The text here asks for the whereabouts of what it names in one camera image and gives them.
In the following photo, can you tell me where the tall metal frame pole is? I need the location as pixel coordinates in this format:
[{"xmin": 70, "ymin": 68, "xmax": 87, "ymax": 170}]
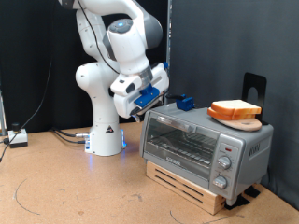
[{"xmin": 164, "ymin": 0, "xmax": 173, "ymax": 105}]

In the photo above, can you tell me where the short metal pole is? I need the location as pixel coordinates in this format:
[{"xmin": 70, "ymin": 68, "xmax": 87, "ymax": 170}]
[{"xmin": 0, "ymin": 90, "xmax": 7, "ymax": 136}]

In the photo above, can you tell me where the glass oven door with handle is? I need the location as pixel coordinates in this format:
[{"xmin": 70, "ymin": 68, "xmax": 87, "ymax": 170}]
[{"xmin": 140, "ymin": 110, "xmax": 221, "ymax": 181}]

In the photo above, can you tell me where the spatula with blue grip block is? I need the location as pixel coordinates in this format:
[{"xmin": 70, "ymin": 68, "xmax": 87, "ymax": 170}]
[{"xmin": 166, "ymin": 93, "xmax": 200, "ymax": 112}]

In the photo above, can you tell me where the black camera cable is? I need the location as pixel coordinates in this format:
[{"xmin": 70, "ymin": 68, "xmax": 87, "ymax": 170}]
[{"xmin": 76, "ymin": 0, "xmax": 122, "ymax": 76}]

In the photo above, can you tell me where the white box with black button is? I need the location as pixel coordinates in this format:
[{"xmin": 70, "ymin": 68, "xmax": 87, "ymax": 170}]
[{"xmin": 7, "ymin": 122, "xmax": 29, "ymax": 148}]

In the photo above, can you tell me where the wooden slatted crate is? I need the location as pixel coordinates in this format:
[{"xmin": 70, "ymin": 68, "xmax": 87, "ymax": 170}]
[{"xmin": 145, "ymin": 160, "xmax": 227, "ymax": 216}]

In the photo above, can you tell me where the black curtain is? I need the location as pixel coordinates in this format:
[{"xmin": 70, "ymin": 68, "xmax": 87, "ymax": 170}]
[{"xmin": 0, "ymin": 0, "xmax": 169, "ymax": 134}]

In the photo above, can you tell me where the round wooden board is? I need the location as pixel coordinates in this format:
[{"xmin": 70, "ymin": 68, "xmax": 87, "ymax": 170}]
[{"xmin": 214, "ymin": 117, "xmax": 263, "ymax": 133}]

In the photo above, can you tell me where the black hanging cable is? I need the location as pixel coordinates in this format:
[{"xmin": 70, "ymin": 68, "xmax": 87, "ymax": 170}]
[{"xmin": 0, "ymin": 55, "xmax": 54, "ymax": 164}]

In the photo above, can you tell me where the white bread slice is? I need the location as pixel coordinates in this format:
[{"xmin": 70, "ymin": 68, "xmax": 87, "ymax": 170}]
[
  {"xmin": 206, "ymin": 106, "xmax": 257, "ymax": 121},
  {"xmin": 210, "ymin": 99, "xmax": 263, "ymax": 117}
]

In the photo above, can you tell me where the grey curtain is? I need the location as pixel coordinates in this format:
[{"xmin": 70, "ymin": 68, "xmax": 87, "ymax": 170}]
[{"xmin": 169, "ymin": 0, "xmax": 299, "ymax": 211}]

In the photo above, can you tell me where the black cable with silver plug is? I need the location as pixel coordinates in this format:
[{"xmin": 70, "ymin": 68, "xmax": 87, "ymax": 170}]
[{"xmin": 50, "ymin": 127, "xmax": 92, "ymax": 138}]

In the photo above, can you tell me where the black base cable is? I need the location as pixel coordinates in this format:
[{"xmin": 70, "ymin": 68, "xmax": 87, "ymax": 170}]
[{"xmin": 52, "ymin": 130, "xmax": 88, "ymax": 145}]

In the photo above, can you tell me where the wire oven rack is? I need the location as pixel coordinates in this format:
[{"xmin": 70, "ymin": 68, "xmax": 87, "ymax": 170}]
[{"xmin": 148, "ymin": 129, "xmax": 216, "ymax": 166}]

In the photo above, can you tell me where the silver toaster oven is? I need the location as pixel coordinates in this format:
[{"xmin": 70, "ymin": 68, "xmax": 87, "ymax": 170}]
[{"xmin": 138, "ymin": 102, "xmax": 275, "ymax": 206}]

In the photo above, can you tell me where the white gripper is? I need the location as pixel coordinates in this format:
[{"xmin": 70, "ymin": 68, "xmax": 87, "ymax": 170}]
[{"xmin": 113, "ymin": 63, "xmax": 171, "ymax": 123}]

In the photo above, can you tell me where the black metal bookend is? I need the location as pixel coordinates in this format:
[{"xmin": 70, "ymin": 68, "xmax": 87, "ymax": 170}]
[{"xmin": 241, "ymin": 72, "xmax": 271, "ymax": 126}]

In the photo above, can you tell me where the silver oven knob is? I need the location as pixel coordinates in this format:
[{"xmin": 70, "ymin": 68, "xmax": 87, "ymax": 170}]
[
  {"xmin": 212, "ymin": 175, "xmax": 228, "ymax": 190},
  {"xmin": 217, "ymin": 155, "xmax": 233, "ymax": 171}
]

